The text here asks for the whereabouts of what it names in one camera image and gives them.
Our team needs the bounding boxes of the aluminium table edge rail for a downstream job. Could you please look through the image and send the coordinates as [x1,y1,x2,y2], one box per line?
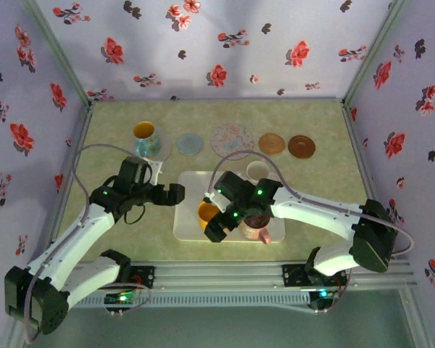
[90,96,345,104]

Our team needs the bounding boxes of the round dark brown coaster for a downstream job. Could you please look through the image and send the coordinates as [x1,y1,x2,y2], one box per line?
[287,134,317,160]

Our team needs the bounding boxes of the grey slotted cable duct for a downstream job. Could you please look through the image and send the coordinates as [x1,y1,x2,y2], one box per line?
[34,291,315,310]

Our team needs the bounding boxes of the round woven rattan coaster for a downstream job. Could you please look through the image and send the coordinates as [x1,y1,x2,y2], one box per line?
[257,132,286,155]

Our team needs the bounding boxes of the aluminium side rail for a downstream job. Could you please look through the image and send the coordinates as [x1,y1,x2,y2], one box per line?
[39,103,95,264]
[342,103,395,261]

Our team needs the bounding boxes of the aluminium front frame rail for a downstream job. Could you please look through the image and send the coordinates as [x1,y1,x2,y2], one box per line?
[20,261,418,291]

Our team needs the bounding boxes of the blue butterfly mug yellow inside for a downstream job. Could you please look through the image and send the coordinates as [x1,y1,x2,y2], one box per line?
[133,121,163,157]

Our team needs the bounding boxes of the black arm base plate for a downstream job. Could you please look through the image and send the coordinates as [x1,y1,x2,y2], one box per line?
[281,263,349,288]
[89,265,156,290]

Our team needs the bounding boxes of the aluminium corner post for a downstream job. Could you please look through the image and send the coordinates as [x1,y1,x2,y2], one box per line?
[342,0,410,106]
[20,0,96,107]

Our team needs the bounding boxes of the control board green light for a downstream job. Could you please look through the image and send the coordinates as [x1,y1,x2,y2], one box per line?
[309,288,340,313]
[104,289,146,315]

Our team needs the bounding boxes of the round blue woven coaster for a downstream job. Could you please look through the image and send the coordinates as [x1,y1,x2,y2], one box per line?
[176,133,205,156]

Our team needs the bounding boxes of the white plastic tray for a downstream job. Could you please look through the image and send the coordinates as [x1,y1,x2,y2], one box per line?
[173,170,286,243]

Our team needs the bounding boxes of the round white unicorn coaster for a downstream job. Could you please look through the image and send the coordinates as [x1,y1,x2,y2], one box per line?
[210,123,255,160]

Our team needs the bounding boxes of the thin black cable loop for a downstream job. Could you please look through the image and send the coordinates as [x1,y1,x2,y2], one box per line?
[124,202,146,225]

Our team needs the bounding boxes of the dark pink printed mug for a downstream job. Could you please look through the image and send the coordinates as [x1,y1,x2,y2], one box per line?
[241,213,273,246]

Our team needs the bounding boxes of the pale pink mug white inside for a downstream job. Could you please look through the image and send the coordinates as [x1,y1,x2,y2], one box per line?
[245,160,270,182]

